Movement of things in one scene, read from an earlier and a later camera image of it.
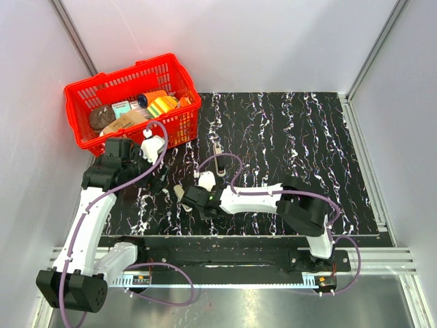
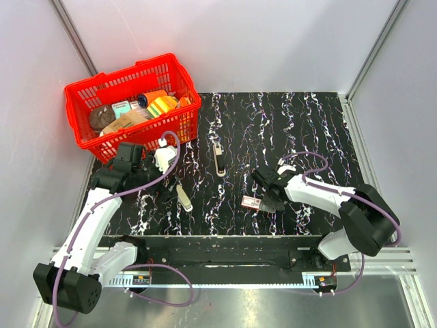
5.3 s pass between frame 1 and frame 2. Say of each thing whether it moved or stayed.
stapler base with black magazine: stayed
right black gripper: moved
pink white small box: stayed
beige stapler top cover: stayed
